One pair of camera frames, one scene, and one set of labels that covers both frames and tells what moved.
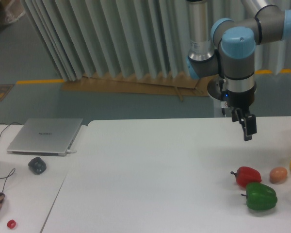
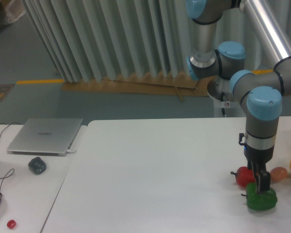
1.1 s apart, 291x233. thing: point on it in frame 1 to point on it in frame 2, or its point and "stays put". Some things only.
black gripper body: x=237 y=100 to x=258 y=156
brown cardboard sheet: x=182 y=84 stays put
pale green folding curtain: x=123 y=37 stays put
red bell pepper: x=245 y=175 stays put
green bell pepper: x=259 y=196 stays put
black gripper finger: x=236 y=114 to x=250 y=166
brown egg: x=278 y=174 stays put
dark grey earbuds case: x=37 y=165 stays put
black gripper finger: x=248 y=122 to x=262 y=177
